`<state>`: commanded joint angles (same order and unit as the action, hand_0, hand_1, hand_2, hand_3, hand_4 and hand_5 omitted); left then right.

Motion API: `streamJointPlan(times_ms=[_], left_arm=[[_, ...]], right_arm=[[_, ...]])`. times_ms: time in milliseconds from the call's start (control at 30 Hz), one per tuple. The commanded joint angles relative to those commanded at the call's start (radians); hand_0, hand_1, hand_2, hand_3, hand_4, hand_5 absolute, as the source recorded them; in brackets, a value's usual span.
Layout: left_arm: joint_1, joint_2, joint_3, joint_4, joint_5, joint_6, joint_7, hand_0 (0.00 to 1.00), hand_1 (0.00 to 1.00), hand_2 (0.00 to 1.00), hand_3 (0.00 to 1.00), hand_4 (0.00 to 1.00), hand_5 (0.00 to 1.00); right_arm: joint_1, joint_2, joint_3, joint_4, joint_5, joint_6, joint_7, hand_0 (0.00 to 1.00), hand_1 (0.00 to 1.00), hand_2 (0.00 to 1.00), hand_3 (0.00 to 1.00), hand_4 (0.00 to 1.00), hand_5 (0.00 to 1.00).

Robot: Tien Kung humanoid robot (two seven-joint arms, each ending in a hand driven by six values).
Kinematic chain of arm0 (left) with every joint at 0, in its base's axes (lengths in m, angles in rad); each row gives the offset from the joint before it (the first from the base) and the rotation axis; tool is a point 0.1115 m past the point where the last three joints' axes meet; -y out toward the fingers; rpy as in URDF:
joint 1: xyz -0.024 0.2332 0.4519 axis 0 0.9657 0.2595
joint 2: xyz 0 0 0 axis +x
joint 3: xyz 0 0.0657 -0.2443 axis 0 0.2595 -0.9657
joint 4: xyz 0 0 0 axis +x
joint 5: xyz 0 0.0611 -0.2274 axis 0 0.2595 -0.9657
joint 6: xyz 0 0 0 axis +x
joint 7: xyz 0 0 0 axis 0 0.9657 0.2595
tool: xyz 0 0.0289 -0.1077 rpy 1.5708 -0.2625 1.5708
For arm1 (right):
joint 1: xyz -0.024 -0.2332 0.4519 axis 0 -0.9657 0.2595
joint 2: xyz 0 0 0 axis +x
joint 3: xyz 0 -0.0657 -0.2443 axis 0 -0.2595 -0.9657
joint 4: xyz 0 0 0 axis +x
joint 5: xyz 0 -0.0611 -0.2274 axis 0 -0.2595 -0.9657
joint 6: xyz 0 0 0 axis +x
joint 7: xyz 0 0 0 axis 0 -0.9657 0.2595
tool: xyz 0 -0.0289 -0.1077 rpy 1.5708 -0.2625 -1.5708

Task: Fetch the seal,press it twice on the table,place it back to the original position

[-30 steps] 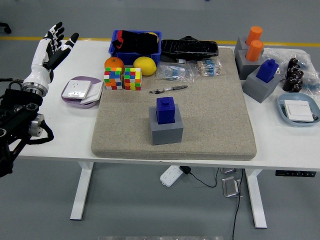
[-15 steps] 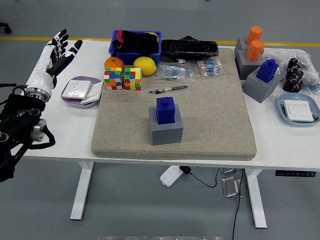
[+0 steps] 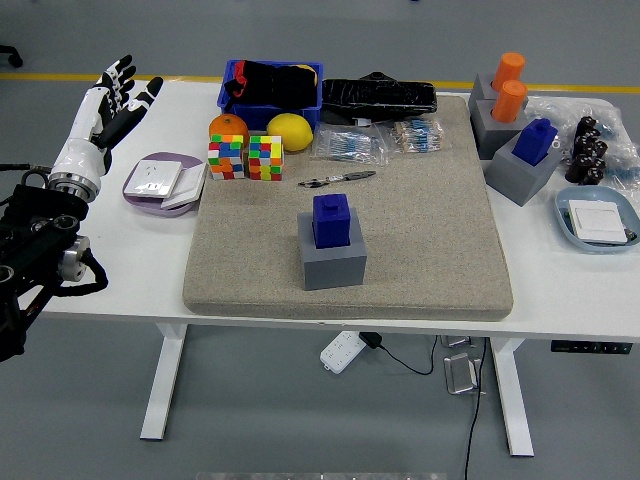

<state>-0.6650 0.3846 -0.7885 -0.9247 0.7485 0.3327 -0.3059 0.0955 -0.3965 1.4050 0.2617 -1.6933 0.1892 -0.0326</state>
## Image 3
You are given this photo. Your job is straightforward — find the black cloth with red trim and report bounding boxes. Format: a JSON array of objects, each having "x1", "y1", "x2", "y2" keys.
[{"x1": 223, "y1": 60, "x2": 320, "y2": 109}]

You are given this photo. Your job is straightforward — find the purple tray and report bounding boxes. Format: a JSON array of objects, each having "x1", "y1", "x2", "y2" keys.
[{"x1": 122, "y1": 151, "x2": 209, "y2": 218}]

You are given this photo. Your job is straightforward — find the grey-brown mat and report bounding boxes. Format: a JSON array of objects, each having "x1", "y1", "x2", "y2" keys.
[{"x1": 182, "y1": 94, "x2": 515, "y2": 323}]

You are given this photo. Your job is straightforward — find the orange fruit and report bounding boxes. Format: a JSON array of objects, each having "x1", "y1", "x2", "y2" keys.
[{"x1": 208, "y1": 113, "x2": 250, "y2": 149}]

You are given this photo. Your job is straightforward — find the clear plastic bag of parts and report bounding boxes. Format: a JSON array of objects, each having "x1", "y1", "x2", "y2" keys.
[{"x1": 525, "y1": 94, "x2": 619, "y2": 151}]

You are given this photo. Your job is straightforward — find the yellow item in bin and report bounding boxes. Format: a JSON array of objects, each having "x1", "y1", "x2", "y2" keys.
[{"x1": 293, "y1": 63, "x2": 320, "y2": 87}]

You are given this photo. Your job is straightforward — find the clear bag of blue resistors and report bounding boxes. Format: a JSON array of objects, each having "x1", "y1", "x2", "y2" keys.
[{"x1": 309, "y1": 124, "x2": 390, "y2": 167}]

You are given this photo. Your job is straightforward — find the clear bag of blue parts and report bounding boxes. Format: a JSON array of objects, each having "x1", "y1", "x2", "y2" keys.
[{"x1": 597, "y1": 117, "x2": 640, "y2": 190}]

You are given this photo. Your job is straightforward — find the blue square seal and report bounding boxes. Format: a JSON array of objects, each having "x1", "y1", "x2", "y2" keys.
[
  {"x1": 511, "y1": 117, "x2": 559, "y2": 168},
  {"x1": 312, "y1": 192, "x2": 355, "y2": 250}
]

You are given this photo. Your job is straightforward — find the light blue tray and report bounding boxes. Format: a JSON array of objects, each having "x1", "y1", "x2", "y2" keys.
[{"x1": 554, "y1": 186, "x2": 640, "y2": 255}]

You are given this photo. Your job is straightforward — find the white switch plate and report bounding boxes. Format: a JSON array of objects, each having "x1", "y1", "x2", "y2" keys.
[{"x1": 160, "y1": 163, "x2": 209, "y2": 210}]

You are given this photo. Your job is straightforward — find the yellow lemon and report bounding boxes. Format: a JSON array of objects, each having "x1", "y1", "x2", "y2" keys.
[{"x1": 266, "y1": 113, "x2": 315, "y2": 153}]

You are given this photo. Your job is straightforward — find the multicoloured puzzle cube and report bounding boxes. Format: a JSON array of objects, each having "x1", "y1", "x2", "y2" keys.
[
  {"x1": 247, "y1": 134, "x2": 285, "y2": 182},
  {"x1": 207, "y1": 133, "x2": 247, "y2": 181}
]

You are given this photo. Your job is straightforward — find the black plug with cord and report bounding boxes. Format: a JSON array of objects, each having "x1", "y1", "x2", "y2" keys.
[{"x1": 358, "y1": 331, "x2": 439, "y2": 376}]

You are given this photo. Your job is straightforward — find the black table control panel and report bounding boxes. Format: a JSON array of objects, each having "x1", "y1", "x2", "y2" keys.
[{"x1": 550, "y1": 340, "x2": 634, "y2": 355}]

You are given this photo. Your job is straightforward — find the white socket plate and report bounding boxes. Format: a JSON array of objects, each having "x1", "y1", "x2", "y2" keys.
[{"x1": 123, "y1": 159, "x2": 184, "y2": 197}]

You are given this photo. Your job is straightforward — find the grey cube seal holder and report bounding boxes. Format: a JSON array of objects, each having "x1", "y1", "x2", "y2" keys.
[
  {"x1": 484, "y1": 134, "x2": 564, "y2": 207},
  {"x1": 296, "y1": 209, "x2": 369, "y2": 291},
  {"x1": 468, "y1": 73, "x2": 504, "y2": 109},
  {"x1": 468, "y1": 98, "x2": 535, "y2": 161}
]

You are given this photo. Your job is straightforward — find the clear bag of brown resistors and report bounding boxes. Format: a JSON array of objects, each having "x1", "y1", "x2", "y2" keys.
[{"x1": 384, "y1": 118, "x2": 453, "y2": 155}]

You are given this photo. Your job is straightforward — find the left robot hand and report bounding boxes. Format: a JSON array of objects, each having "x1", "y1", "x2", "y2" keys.
[{"x1": 49, "y1": 53, "x2": 165, "y2": 179}]

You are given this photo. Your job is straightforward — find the black cable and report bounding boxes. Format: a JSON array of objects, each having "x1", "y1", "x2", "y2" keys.
[{"x1": 463, "y1": 335, "x2": 489, "y2": 480}]

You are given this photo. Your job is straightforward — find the black crinkled bag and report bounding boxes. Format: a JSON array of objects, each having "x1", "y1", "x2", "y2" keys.
[{"x1": 321, "y1": 71, "x2": 439, "y2": 123}]

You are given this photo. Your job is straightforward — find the white wall switch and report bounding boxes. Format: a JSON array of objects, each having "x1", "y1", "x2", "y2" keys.
[{"x1": 568, "y1": 199, "x2": 630, "y2": 245}]

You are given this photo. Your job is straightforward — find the white table leg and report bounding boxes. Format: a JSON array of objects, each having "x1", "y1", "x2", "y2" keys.
[
  {"x1": 139, "y1": 323, "x2": 189, "y2": 441},
  {"x1": 489, "y1": 338, "x2": 535, "y2": 457}
]

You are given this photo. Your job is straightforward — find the blue plastic bin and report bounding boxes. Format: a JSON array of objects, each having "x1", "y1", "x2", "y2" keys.
[{"x1": 216, "y1": 59, "x2": 325, "y2": 132}]

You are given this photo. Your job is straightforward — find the black pen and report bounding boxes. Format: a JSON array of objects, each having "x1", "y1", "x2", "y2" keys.
[{"x1": 297, "y1": 170, "x2": 377, "y2": 190}]

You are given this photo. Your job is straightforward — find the white power strip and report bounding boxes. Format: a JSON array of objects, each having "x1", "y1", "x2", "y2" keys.
[{"x1": 319, "y1": 330, "x2": 366, "y2": 375}]

